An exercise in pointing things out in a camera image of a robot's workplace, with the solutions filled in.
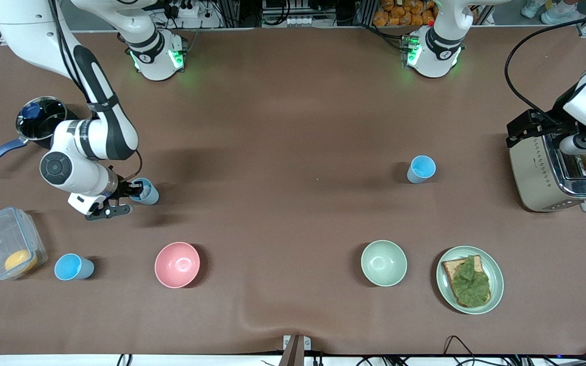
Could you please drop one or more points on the pale green bowl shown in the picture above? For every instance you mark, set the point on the pale green bowl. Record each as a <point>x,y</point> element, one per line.
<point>383,263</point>

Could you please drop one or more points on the white power strip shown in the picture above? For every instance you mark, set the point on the white power strip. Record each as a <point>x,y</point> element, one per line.
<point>300,21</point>
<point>186,10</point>

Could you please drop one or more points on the toast slice under lettuce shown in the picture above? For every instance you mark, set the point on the toast slice under lettuce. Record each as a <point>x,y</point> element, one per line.
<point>449,267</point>

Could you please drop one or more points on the bag of orange buns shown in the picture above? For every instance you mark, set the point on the bag of orange buns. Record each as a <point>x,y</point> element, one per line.
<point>400,15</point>

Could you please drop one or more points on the white teal sneaker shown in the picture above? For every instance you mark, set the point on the white teal sneaker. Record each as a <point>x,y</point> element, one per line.
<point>532,7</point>
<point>560,14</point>

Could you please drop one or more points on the pink bowl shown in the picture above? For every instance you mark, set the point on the pink bowl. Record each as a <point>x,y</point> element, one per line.
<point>177,264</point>

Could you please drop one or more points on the orange round food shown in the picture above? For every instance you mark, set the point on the orange round food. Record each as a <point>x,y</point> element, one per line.
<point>20,260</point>

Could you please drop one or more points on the pale green plate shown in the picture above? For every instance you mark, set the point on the pale green plate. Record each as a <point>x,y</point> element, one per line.
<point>496,279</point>

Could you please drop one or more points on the green lettuce leaf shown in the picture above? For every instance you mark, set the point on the green lettuce leaf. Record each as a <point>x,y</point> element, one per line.
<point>471,287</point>

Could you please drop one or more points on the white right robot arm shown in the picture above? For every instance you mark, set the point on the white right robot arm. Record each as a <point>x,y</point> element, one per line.
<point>69,173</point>

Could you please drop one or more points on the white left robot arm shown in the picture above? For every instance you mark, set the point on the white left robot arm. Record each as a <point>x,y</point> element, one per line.
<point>435,51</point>

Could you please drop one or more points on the blue plastic cup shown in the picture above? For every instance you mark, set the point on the blue plastic cup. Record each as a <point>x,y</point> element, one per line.
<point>421,168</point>
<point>69,267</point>
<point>149,195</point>

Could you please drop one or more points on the glass lid with blue knob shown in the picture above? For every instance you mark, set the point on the glass lid with blue knob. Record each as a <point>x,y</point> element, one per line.
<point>44,124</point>

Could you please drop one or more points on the metal table clamp bracket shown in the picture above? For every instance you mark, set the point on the metal table clamp bracket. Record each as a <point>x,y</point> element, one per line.
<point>295,351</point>

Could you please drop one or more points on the beige and chrome toaster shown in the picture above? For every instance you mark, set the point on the beige and chrome toaster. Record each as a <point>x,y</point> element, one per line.
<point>537,178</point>

